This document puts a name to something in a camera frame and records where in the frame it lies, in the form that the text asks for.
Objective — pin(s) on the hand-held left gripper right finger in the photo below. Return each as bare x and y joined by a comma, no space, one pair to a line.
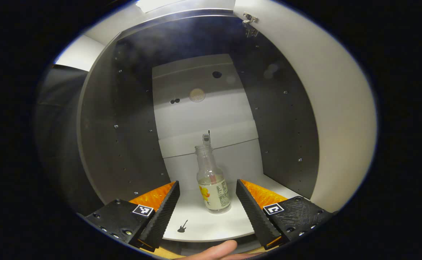
252,216

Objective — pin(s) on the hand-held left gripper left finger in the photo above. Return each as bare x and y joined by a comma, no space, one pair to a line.
164,216

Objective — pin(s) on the clear glass bottle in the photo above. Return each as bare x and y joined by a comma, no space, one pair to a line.
210,180

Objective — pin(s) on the grey cabinet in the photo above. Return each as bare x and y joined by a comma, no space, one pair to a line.
124,126

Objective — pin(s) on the white cabinet shelf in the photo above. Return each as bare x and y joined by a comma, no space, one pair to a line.
203,224

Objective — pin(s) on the metal door hinge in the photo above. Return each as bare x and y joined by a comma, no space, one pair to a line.
249,27

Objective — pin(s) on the black backdrop cloth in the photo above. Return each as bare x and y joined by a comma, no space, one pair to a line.
59,126

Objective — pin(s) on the ceiling light panel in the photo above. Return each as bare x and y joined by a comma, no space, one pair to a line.
158,5

